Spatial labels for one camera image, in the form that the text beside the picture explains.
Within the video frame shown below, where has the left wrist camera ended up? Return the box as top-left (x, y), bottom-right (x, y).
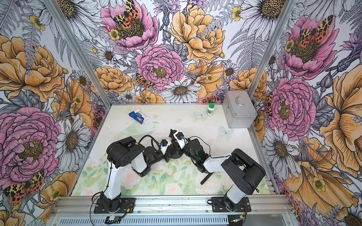
top-left (160, 139), bottom-right (172, 155)

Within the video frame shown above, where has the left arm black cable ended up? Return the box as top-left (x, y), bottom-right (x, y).
top-left (138, 134), bottom-right (160, 152)

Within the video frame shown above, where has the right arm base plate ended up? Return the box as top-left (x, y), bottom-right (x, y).
top-left (207, 196), bottom-right (251, 213)

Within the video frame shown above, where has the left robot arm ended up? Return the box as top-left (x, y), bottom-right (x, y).
top-left (94, 135), bottom-right (172, 214)

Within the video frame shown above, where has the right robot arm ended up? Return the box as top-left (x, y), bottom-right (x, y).
top-left (160, 130), bottom-right (266, 213)

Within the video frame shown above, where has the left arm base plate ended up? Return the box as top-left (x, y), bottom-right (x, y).
top-left (93, 198), bottom-right (136, 214)

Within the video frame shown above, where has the blue gauze bandage packet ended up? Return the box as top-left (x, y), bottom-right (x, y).
top-left (129, 109), bottom-right (149, 124)

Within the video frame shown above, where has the white green-capped pill bottle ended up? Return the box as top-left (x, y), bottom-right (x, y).
top-left (207, 103), bottom-right (215, 116)

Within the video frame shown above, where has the aluminium front rail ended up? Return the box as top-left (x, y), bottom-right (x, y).
top-left (51, 195), bottom-right (292, 217)

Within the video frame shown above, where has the silver first aid case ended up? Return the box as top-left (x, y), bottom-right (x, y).
top-left (222, 90), bottom-right (257, 129)

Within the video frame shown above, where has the white vented cable duct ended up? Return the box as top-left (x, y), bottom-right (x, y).
top-left (54, 215), bottom-right (229, 226)

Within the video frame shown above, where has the black round stand base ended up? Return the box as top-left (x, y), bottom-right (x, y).
top-left (170, 148), bottom-right (183, 159)

